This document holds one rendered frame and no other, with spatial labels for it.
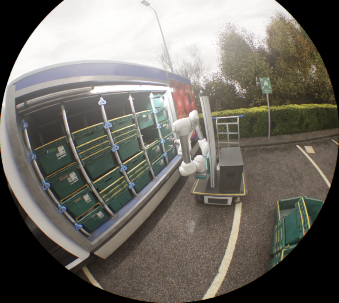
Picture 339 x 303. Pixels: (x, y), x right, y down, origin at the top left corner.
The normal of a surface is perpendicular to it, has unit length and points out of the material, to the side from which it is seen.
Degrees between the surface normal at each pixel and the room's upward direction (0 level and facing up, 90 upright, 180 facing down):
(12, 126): 90
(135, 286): 0
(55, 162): 91
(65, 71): 90
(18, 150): 90
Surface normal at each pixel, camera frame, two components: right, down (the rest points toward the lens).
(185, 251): -0.22, -0.95
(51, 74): 0.84, -0.07
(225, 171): -0.46, 0.31
